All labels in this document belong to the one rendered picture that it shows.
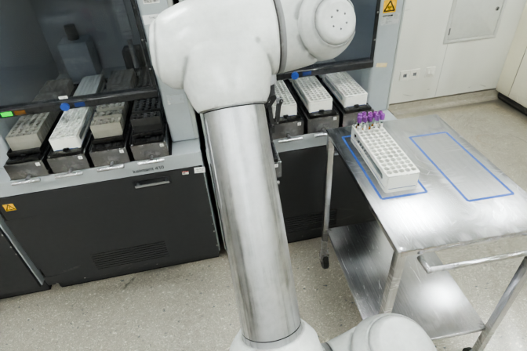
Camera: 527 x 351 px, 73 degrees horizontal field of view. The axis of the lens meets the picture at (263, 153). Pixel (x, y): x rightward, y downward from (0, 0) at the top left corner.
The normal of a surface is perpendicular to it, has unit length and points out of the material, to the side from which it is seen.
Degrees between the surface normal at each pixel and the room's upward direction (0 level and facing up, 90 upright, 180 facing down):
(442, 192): 0
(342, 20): 69
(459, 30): 90
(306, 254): 0
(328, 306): 0
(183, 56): 83
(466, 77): 90
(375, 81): 90
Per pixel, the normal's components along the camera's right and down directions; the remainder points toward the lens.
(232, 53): 0.16, 0.12
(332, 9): 0.38, 0.23
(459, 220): -0.06, -0.81
